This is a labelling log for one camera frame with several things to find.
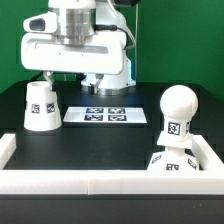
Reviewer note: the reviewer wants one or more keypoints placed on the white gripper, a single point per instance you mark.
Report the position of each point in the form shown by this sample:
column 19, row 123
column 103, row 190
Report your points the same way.
column 101, row 53

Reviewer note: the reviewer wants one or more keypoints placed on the white lamp shade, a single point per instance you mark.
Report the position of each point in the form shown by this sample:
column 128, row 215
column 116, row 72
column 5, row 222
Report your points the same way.
column 42, row 111

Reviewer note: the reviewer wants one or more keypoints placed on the white lamp bulb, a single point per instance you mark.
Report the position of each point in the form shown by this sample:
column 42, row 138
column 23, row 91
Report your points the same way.
column 178, row 105

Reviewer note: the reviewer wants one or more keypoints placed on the white lamp base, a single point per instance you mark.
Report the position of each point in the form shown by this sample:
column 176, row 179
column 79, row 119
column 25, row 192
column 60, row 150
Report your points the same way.
column 174, row 157

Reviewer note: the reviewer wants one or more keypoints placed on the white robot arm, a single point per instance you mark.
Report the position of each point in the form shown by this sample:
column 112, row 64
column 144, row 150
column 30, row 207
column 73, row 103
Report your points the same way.
column 88, row 37

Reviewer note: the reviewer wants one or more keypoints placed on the white marker tag sheet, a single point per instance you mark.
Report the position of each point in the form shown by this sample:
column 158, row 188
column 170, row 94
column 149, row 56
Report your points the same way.
column 116, row 115

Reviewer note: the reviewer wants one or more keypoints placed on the white U-shaped fence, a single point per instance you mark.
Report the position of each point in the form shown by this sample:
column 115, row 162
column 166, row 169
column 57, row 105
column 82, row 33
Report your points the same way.
column 209, row 180

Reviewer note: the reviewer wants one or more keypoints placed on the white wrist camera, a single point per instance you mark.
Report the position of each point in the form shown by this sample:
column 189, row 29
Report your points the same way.
column 43, row 23

